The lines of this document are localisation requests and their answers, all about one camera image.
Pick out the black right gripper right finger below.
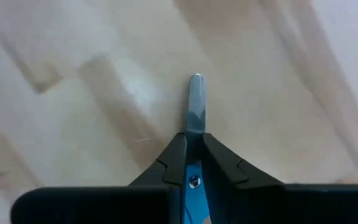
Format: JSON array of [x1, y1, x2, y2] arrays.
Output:
[[201, 133, 358, 224]]

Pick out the blue-handled scissors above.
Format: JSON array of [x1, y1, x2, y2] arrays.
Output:
[[183, 73, 213, 224]]

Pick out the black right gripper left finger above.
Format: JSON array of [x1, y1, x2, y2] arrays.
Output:
[[11, 133, 188, 224]]

